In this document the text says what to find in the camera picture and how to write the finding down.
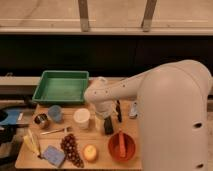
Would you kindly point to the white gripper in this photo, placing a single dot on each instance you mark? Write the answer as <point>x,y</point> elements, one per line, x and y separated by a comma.
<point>102,111</point>

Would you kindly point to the white paper cup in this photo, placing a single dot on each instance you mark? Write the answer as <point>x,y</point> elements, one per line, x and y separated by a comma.
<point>82,118</point>

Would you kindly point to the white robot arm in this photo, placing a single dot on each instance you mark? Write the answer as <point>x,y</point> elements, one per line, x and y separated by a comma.
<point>172,105</point>

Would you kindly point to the blue plastic cup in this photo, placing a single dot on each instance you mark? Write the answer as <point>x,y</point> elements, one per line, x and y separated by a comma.
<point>55,113</point>

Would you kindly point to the small metal cup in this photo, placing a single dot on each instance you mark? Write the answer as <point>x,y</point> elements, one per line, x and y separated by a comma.
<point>42,121</point>

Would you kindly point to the crumpled blue white cloth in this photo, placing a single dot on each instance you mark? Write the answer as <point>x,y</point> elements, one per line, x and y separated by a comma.
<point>133,110</point>

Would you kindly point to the orange bowl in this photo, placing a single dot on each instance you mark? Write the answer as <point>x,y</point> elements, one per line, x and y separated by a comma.
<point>113,148</point>

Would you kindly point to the orange carrot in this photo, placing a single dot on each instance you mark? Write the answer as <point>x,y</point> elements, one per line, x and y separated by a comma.
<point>122,148</point>

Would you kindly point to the yellow apple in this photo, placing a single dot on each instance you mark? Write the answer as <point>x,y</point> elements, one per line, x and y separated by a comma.
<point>90,153</point>

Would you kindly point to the bunch of red grapes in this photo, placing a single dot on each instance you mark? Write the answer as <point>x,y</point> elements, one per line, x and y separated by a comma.
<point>69,147</point>

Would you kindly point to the green plastic tray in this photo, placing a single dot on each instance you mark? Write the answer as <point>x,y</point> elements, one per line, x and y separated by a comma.
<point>61,87</point>

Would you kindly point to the blue sponge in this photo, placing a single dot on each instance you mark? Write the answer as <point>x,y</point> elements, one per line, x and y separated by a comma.
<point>54,156</point>

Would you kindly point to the yellow banana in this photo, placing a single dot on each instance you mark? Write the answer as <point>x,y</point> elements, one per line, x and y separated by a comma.
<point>32,142</point>

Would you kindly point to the blue black device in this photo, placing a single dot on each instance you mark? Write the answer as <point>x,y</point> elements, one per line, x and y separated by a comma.
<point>18,117</point>

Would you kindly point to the black handled knife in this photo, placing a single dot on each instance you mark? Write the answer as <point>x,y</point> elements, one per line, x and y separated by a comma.
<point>118,109</point>

